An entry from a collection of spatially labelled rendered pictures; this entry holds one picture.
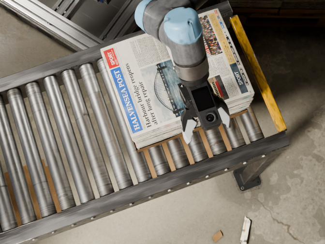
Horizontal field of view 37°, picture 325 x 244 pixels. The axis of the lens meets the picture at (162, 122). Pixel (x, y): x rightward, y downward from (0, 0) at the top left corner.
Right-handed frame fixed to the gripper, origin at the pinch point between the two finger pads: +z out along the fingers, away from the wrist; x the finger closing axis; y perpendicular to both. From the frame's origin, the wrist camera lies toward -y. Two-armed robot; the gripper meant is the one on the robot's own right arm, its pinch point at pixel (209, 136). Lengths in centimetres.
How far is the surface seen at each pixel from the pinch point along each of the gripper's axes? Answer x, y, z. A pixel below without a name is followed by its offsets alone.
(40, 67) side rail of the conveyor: 40, 60, 4
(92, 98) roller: 27, 46, 13
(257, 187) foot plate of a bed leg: -27, 51, 102
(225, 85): -11.2, 18.1, 2.3
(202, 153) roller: -0.6, 19.6, 28.4
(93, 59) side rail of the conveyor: 22, 57, 6
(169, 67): 1.6, 27.5, -3.1
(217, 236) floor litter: -1, 39, 110
